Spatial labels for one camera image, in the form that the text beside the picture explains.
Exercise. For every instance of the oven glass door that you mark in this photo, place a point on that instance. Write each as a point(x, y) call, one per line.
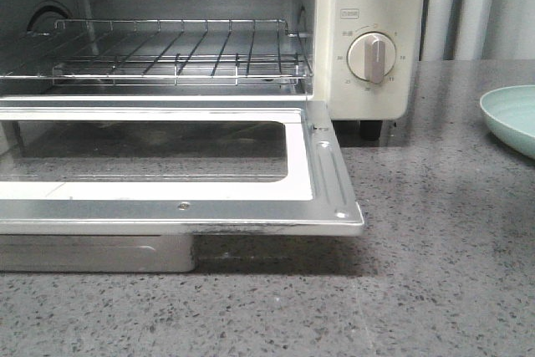
point(90, 165)

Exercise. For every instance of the metal wire oven rack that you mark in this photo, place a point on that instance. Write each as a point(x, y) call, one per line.
point(161, 52)

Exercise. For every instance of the light green round plate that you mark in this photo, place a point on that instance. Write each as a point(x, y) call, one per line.
point(509, 114)

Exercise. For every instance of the white toaster oven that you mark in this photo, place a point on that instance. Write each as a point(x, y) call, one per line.
point(331, 25)

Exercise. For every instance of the metal crumb tray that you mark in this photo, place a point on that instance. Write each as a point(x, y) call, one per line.
point(98, 254)

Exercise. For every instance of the lower beige oven knob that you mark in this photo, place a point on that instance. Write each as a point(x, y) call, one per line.
point(371, 56)

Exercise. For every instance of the grey curtain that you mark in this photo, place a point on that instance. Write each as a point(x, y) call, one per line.
point(477, 29)

